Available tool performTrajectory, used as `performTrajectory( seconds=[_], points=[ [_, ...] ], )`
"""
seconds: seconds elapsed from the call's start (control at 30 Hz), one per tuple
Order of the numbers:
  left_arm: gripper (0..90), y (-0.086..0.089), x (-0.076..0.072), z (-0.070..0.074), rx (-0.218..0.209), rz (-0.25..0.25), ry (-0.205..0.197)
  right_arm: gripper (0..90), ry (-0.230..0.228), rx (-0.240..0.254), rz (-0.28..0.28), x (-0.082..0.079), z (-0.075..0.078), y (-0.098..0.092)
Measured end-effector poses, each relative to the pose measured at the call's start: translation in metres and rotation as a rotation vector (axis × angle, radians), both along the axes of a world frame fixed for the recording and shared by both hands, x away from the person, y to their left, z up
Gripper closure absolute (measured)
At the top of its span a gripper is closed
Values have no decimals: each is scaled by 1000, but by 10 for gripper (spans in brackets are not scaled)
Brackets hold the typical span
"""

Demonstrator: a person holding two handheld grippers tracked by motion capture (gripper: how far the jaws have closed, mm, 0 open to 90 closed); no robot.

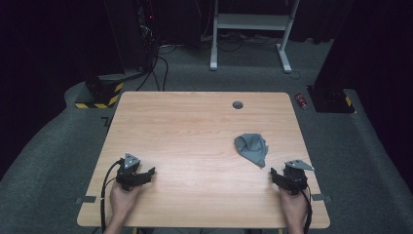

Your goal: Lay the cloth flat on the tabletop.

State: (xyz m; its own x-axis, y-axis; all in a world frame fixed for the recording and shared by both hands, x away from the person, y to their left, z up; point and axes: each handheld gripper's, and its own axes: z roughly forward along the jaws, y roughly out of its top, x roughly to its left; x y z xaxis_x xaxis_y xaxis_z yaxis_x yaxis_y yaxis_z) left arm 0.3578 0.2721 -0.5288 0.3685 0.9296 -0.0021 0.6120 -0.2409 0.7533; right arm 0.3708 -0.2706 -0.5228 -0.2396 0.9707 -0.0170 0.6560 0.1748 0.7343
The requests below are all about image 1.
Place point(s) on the person's left hand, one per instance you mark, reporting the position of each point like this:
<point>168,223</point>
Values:
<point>122,203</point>

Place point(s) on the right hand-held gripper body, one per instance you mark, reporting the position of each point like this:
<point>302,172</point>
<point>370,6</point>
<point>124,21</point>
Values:
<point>294,180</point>

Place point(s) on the black computer tower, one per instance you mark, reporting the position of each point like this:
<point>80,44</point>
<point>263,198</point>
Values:
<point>130,35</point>

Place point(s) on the red can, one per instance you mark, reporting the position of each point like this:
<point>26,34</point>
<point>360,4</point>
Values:
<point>301,101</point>

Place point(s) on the grey-blue cleaning cloth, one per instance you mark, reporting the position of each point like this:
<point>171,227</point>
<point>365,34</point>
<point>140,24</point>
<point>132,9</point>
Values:
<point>251,149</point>

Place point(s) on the grey round table grommet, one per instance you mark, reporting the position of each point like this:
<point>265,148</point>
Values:
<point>237,105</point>

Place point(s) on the white metal desk frame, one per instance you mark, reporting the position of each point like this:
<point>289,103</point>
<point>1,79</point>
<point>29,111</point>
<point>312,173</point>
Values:
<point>250,22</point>

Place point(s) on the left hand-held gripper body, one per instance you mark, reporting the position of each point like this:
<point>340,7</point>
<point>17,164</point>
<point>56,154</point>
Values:
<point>128,174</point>

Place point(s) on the person's right hand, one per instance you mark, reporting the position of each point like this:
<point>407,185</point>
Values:
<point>294,208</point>

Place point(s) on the black yellow striped stand base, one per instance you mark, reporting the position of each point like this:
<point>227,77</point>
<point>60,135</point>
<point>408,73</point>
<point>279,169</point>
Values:
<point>104,96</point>

